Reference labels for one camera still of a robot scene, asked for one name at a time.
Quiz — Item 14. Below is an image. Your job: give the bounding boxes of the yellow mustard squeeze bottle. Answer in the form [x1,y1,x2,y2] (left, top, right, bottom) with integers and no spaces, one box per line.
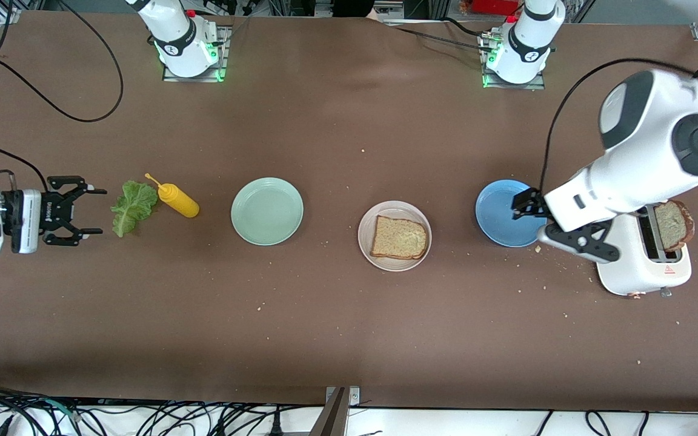
[145,173,200,218]

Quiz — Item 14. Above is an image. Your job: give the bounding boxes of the long black left arm cable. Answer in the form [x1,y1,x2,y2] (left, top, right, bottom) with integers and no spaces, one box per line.
[540,58,698,193]

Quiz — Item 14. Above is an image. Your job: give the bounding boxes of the long black right arm cable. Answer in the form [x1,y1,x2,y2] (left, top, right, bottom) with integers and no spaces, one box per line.
[0,0,124,123]

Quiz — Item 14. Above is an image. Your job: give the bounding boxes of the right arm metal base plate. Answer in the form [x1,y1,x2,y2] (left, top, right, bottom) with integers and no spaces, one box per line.
[162,24,232,84]

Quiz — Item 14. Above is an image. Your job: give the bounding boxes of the red box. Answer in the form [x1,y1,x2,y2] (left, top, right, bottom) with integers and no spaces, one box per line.
[470,0,519,16]

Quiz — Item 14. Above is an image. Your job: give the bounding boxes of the beige plate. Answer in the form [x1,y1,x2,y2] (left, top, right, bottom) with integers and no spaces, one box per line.
[357,200,433,272]

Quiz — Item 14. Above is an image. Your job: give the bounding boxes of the metal mount post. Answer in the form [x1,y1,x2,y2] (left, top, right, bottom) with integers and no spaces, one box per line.
[310,386,362,436]

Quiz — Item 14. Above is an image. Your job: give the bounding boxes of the tangled black cables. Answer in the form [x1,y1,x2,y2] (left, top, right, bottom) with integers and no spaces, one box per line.
[0,380,301,436]

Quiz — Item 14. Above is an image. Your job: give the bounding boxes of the green lettuce leaf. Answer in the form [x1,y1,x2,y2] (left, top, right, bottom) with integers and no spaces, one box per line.
[111,180,160,238]

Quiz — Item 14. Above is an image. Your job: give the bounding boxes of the long black arm cable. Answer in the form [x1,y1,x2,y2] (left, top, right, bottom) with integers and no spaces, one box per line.
[0,0,124,123]
[540,58,698,193]

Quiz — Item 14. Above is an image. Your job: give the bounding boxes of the black base cable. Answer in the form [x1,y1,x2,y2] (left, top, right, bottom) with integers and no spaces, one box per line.
[385,17,489,52]

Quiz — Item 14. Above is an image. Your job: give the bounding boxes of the white toaster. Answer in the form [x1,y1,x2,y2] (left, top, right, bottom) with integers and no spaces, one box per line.
[594,203,693,299]

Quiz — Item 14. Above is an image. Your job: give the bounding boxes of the aluminium frame rail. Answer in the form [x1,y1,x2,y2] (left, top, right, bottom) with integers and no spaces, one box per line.
[0,0,25,25]

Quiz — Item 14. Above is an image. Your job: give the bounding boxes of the mint green plate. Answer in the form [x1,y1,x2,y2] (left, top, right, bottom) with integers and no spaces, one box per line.
[231,177,304,246]

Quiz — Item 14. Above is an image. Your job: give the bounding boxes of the blue plate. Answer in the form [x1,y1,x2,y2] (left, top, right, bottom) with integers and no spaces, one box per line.
[475,179,548,248]

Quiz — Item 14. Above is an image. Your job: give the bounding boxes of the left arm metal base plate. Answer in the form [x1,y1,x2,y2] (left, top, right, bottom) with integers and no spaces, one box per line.
[481,33,547,91]

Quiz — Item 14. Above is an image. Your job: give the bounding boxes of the brown bread slice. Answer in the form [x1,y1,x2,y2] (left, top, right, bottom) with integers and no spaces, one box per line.
[370,215,428,261]
[654,200,695,253]

